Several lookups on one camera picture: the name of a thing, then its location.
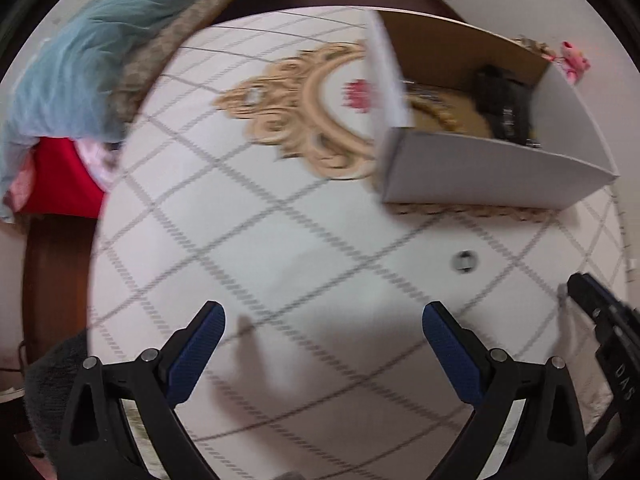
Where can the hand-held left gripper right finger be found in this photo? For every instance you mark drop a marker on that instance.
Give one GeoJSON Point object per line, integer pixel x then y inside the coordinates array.
{"type": "Point", "coordinates": [452, 352]}

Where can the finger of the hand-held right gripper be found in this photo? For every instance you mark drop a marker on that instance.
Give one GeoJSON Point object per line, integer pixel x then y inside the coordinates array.
{"type": "Point", "coordinates": [595, 297]}

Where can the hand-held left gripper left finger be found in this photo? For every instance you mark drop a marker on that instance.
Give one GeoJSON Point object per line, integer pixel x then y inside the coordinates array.
{"type": "Point", "coordinates": [197, 350]}

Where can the white cardboard box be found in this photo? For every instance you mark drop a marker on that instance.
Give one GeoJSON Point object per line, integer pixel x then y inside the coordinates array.
{"type": "Point", "coordinates": [475, 175]}

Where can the black fitness band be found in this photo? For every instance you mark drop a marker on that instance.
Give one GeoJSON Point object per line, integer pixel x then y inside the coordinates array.
{"type": "Point", "coordinates": [502, 95]}

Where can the pink checkered pillow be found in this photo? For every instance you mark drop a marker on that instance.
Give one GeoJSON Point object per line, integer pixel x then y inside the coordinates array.
{"type": "Point", "coordinates": [100, 162]}

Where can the red bed sheet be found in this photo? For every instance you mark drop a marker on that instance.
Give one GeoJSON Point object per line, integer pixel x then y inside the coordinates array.
{"type": "Point", "coordinates": [60, 175]}

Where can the pink plush toy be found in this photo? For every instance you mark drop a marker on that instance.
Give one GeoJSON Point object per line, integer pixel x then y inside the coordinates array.
{"type": "Point", "coordinates": [575, 62]}

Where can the brown checkered cloth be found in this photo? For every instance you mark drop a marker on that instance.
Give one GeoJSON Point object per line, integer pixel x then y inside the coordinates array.
{"type": "Point", "coordinates": [535, 46]}

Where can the light blue duvet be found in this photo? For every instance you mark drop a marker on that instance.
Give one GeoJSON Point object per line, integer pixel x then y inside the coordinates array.
{"type": "Point", "coordinates": [75, 70]}

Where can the beige patterned mattress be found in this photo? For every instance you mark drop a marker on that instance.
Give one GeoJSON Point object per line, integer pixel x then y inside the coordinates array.
{"type": "Point", "coordinates": [160, 45]}

